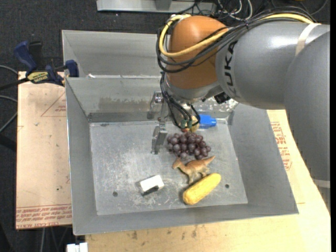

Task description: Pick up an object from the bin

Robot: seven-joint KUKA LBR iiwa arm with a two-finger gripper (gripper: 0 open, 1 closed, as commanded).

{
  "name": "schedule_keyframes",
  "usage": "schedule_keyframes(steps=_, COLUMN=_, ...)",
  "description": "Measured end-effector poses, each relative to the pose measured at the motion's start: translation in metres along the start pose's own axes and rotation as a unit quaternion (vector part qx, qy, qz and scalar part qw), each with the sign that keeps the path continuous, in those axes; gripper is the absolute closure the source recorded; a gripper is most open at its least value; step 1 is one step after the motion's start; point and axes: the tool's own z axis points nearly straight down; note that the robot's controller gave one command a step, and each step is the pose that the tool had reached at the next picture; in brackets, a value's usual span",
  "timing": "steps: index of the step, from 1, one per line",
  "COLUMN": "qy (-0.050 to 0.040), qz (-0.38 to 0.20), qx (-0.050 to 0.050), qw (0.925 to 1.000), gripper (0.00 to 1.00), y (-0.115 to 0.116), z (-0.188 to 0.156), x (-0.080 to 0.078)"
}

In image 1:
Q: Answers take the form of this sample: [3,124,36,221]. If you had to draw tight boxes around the black cylinder on white bracket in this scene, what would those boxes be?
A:
[213,91,232,106]

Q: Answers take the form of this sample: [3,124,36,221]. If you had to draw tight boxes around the brown cardboard board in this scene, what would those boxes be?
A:
[15,71,307,230]

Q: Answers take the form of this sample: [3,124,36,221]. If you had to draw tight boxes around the blue plastic block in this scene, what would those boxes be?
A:
[198,113,218,129]

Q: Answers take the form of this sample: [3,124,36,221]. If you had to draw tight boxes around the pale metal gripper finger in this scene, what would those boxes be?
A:
[151,117,169,155]
[146,91,165,120]

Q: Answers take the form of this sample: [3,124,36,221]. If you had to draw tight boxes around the purple toy grapes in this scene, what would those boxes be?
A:
[166,131,212,161]

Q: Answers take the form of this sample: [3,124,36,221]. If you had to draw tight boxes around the grey metal bin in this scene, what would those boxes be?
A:
[61,29,300,236]

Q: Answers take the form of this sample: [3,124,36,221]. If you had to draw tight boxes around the brown toy dinosaur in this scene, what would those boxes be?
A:
[171,155,216,186]

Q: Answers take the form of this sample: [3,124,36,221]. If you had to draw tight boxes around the pale yellow toy food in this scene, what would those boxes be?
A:
[190,115,201,133]

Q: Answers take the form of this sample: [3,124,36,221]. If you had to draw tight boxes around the yellow toy corn cob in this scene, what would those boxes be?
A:
[182,172,222,206]

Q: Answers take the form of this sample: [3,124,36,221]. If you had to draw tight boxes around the small white block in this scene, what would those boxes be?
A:
[139,174,165,195]

